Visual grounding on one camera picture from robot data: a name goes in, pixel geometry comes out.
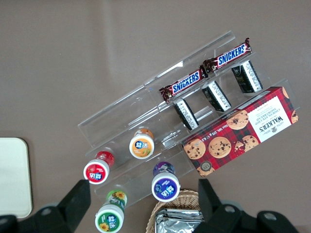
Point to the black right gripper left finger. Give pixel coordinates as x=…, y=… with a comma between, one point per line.
x=80, y=201

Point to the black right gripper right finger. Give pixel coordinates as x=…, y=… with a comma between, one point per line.
x=207, y=204

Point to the light wicker basket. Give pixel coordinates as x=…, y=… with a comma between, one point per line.
x=175, y=199

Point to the cream plastic tray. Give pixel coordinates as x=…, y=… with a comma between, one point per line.
x=13, y=177

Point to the red lid gum bottle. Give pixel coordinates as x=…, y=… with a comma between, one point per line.
x=96, y=171

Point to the green lid gum bottle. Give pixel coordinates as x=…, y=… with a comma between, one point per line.
x=109, y=219

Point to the silver foil packet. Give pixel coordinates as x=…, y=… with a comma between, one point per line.
x=177, y=222

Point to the blue lid gum bottle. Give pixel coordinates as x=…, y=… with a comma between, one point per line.
x=165, y=188

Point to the red Walkers cookie box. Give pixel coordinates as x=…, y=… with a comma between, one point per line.
x=243, y=131

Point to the orange lid gum bottle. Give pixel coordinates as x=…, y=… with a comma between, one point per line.
x=141, y=145

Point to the clear acrylic stepped stand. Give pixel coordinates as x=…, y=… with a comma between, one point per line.
x=121, y=121
x=184, y=55

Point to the small black box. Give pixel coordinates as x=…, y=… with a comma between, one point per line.
x=185, y=114
x=216, y=95
x=246, y=76

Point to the Snickers chocolate bar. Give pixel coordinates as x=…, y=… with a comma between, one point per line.
x=185, y=82
x=229, y=55

